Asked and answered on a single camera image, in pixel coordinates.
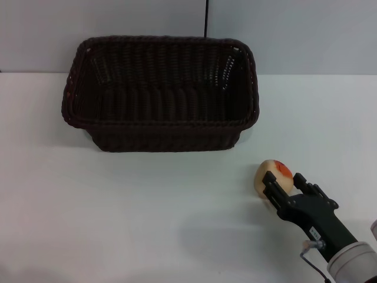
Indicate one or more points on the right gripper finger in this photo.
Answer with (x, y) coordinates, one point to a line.
(274, 190)
(306, 187)

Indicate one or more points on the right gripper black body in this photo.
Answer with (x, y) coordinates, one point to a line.
(318, 215)

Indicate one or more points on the cream toy peach red tip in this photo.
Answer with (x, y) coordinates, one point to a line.
(275, 165)

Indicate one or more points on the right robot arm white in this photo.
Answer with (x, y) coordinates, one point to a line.
(353, 262)

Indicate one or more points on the dark brown woven basket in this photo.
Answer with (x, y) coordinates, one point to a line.
(165, 97)

